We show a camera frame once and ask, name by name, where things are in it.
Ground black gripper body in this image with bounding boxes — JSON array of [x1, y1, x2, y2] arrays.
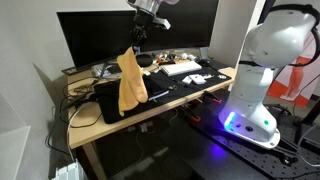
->
[[133, 8, 156, 30]]

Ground orange towel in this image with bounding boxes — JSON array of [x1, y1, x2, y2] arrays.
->
[[116, 46, 149, 117]]

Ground dark blue flat device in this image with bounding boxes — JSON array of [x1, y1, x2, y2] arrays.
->
[[146, 79, 165, 95]]

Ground black desk mat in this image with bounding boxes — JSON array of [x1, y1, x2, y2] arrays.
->
[[93, 66, 233, 125]]

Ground black flat monitor foot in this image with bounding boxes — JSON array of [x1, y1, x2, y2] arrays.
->
[[61, 65, 88, 76]]

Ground white flat box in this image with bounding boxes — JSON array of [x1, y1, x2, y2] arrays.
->
[[188, 73, 208, 86]]

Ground black round case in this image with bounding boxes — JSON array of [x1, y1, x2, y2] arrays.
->
[[135, 53, 154, 67]]

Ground wide black monitor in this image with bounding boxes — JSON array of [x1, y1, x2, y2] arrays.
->
[[55, 9, 139, 72]]

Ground tall black monitor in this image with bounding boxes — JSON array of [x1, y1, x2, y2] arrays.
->
[[135, 0, 220, 53]]

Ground white keyboard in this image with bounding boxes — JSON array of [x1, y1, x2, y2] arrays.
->
[[160, 60, 203, 76]]

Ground small white card box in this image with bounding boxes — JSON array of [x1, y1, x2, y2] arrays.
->
[[181, 75, 193, 86]]

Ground grey power strip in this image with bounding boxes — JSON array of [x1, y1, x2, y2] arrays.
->
[[139, 121, 155, 133]]

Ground orange and white poster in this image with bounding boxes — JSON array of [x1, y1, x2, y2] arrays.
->
[[266, 46, 320, 108]]

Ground black perforated breadboard table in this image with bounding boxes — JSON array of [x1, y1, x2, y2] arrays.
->
[[189, 93, 320, 180]]

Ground black metal stand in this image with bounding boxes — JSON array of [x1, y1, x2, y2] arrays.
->
[[293, 99, 320, 144]]

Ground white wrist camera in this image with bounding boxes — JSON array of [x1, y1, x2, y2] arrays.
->
[[153, 18, 172, 30]]

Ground black cable bundle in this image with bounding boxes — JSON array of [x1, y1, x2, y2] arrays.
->
[[44, 76, 104, 156]]

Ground red handled clamp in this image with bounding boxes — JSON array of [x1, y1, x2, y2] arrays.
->
[[181, 104, 202, 123], [203, 89, 223, 104]]

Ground white cable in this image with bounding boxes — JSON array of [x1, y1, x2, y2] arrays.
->
[[65, 101, 91, 164]]

